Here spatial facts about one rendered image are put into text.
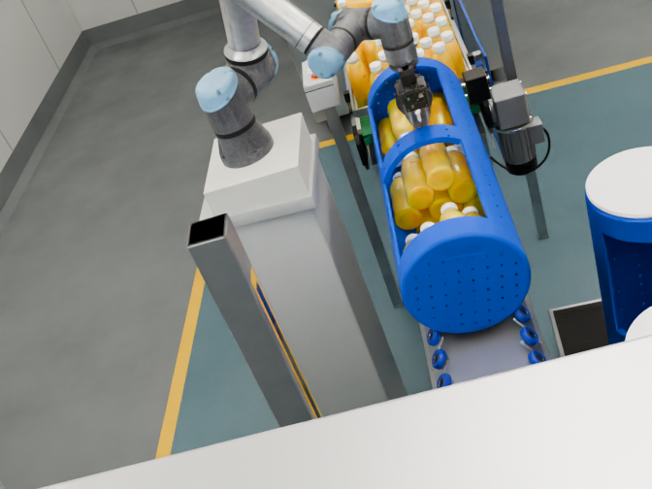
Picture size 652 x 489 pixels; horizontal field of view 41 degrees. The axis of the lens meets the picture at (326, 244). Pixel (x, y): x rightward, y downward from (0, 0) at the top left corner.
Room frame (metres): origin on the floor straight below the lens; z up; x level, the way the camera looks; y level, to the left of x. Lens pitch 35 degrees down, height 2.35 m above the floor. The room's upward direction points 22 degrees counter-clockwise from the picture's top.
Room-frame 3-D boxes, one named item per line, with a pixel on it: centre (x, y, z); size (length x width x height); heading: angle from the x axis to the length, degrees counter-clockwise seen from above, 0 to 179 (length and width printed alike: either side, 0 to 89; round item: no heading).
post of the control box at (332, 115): (2.72, -0.19, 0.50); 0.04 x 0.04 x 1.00; 80
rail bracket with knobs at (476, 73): (2.48, -0.64, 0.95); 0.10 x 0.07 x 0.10; 80
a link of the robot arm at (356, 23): (1.93, -0.24, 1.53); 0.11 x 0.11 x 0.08; 48
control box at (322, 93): (2.72, -0.19, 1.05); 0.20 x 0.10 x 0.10; 170
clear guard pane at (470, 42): (3.05, -0.81, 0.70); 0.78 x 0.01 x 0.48; 170
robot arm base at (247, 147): (2.11, 0.11, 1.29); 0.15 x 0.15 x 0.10
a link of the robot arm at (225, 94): (2.11, 0.11, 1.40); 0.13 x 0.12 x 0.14; 138
